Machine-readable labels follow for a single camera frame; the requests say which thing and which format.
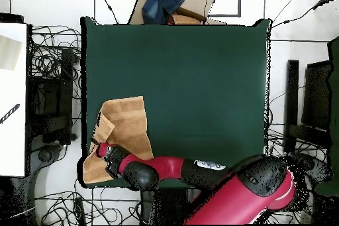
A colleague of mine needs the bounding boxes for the tan terry towel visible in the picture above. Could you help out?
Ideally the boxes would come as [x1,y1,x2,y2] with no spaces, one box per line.
[82,95,155,184]

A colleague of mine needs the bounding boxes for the black stand base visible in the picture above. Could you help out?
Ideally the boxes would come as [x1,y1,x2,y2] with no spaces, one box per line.
[30,143,63,176]
[287,151,333,184]

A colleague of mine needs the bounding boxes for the white table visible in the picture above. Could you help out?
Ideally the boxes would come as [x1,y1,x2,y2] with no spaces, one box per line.
[0,23,27,178]

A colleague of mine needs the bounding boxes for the dark green table cloth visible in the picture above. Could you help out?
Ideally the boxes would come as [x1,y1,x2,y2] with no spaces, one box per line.
[80,17,271,190]

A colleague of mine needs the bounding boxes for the blue jeans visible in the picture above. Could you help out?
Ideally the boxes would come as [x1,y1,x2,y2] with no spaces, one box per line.
[141,0,185,25]

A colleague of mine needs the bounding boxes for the green fabric sheet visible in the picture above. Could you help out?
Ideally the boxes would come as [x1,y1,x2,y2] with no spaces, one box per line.
[315,36,339,198]

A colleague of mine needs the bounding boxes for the black cable tangle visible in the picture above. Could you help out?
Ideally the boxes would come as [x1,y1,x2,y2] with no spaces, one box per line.
[264,199,313,224]
[30,25,81,99]
[34,187,142,225]

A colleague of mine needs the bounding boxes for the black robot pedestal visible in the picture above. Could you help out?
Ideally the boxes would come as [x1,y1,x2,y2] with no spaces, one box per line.
[140,187,202,225]

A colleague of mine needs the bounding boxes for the black striped strap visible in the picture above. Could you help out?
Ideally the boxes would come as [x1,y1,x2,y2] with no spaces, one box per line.
[0,103,21,125]

